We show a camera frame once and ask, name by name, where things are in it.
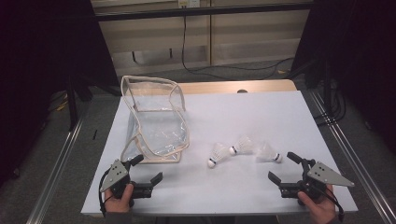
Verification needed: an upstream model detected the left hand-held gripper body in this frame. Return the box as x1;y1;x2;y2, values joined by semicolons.
99;159;153;200

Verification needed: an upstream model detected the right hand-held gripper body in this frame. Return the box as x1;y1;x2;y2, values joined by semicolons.
278;158;356;201

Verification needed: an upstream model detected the white feather shuttlecock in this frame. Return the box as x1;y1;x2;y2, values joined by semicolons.
207;142;232;170
255;141;284;164
229;134;254;157

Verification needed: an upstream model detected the clear plastic bag beige trim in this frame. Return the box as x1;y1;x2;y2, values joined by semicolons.
120;75;191;164

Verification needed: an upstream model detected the person's left hand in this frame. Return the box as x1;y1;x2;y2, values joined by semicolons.
104;183;135;214

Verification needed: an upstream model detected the person's right hand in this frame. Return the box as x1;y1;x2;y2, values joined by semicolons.
297;185;338;224

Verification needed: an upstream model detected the white table sheet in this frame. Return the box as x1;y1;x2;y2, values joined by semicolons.
80;90;359;217

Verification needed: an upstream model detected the black metal stand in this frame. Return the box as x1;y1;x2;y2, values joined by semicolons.
304;59;332;110
66;74;94;132

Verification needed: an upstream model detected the dark curtain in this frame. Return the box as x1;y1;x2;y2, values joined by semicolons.
0;0;120;188
292;0;396;153

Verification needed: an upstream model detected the black horizontal bar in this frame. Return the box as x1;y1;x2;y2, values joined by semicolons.
94;3;314;22

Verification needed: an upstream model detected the left hand-held gripper black cable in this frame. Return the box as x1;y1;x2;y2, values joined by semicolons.
98;169;110;217

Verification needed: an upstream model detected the hand-held gripper black cable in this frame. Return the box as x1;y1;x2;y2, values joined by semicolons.
98;169;110;217
321;185;346;222

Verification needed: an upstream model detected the right hand-held gripper black cable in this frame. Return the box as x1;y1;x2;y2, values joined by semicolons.
321;185;346;222

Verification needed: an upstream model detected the metal floor rail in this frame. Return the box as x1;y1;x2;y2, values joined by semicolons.
309;90;396;224
26;118;85;224

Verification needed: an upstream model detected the bundle of black floor cables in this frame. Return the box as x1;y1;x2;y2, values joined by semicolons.
312;87;347;125

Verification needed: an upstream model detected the yellow floor cable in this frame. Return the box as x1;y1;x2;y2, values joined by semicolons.
55;98;69;112

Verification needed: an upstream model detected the long black wall cable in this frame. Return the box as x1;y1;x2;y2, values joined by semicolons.
181;6;295;81

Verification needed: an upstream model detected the white wall socket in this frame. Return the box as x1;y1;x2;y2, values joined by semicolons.
177;0;201;8

